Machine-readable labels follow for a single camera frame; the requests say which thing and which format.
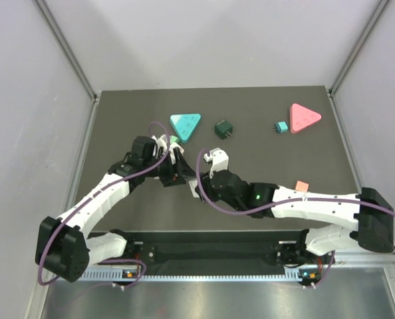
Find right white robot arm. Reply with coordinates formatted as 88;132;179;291
189;148;394;263

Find purple cable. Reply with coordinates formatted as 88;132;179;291
196;148;395;290
37;121;172;286

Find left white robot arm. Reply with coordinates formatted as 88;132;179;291
35;136;196;282

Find mint green small plug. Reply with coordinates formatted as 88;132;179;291
170;135;181;144

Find dark green cube plug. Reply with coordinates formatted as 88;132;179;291
214;119;233;140

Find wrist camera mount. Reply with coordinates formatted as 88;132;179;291
203;148;229;178
152;134;170;152

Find grey slotted cable duct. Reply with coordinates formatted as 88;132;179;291
66;267;321;282

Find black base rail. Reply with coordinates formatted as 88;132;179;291
110;229;322;267

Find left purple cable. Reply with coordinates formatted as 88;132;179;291
37;121;172;286

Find teal triangular power strip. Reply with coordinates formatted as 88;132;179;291
170;114;201;144

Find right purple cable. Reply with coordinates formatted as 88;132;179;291
196;148;395;290

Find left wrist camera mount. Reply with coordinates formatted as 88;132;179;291
152;134;170;152

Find white tiger cube plug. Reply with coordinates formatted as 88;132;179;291
188;179;201;199

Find teal small cube plug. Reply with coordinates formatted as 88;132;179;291
273;121;289;134

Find pink triangular power strip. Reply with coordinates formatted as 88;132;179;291
289;103;322;134

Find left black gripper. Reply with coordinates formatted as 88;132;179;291
143;148;198;187

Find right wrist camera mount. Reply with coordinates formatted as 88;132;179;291
203;148;229;178

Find pink small cube plug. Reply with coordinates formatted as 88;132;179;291
295;181;309;193

